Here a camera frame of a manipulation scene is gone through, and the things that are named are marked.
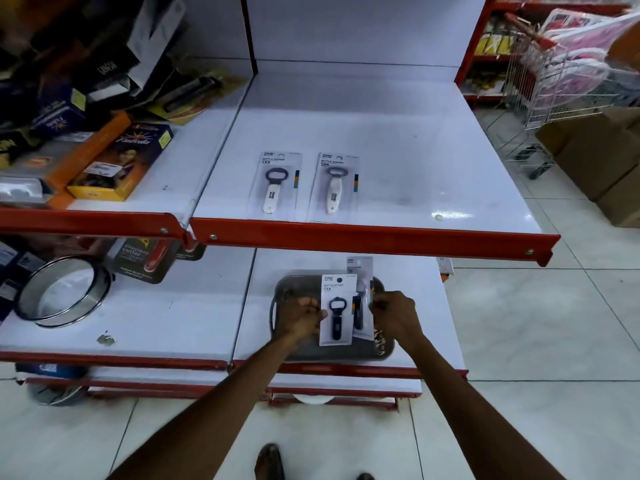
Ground blue box under shelf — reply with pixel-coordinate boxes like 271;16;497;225
15;363;91;381

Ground white lower shelf under sieve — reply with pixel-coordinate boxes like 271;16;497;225
0;239;259;371

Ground grey paper gift bag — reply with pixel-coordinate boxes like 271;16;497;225
126;0;187;91

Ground brown cardboard boxes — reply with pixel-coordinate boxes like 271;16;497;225
534;107;640;229

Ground white bottom shelf red edge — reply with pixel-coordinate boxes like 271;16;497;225
25;366;424;414

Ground black bottle opener card pack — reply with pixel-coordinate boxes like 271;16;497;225
319;274;357;347

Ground black cutter card pack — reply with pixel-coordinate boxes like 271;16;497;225
104;238;182;286

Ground pink and white plastic bags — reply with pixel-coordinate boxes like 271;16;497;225
541;7;640;101

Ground grey metal tray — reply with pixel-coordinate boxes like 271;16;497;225
269;274;396;364

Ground round metal sieve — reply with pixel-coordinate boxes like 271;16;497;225
13;256;116;329

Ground red background shelf rack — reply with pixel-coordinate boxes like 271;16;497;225
454;0;640;104

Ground person's left hand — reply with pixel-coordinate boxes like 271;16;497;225
274;297;329;344

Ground yellow packets on rack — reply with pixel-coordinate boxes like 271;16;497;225
474;32;517;56

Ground person's right forearm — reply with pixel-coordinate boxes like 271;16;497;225
399;335;569;480

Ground white bottle opener dark ring pack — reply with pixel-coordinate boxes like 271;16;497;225
248;152;304;218

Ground white lower shelf under tray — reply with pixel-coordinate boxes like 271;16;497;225
231;249;469;381

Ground dark blue printed box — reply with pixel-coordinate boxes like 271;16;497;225
30;97;91;140

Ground black box white lettering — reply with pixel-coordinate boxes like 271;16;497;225
74;44;142;103

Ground cluttered white shelf red edge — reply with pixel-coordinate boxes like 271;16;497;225
0;57;259;246

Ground person's left forearm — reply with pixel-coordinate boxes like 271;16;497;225
107;333;301;480

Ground yellow and blue box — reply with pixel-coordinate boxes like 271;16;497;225
66;123;175;202

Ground black comb card pack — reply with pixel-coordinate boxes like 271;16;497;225
149;74;237;126

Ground white bottle opener silver ring pack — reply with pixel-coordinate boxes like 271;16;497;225
305;153;361;219

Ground wire shopping cart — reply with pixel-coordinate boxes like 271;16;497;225
486;12;640;181

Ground long orange box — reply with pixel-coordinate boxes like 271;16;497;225
0;110;132;211

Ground person's right hand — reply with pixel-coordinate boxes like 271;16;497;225
368;291;426;352

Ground person's left sandal foot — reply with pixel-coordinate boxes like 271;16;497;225
254;443;286;480

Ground wide white shelf red edge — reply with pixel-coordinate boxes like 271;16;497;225
189;60;562;268

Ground black tool card pack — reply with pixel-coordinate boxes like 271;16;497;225
346;256;376;341

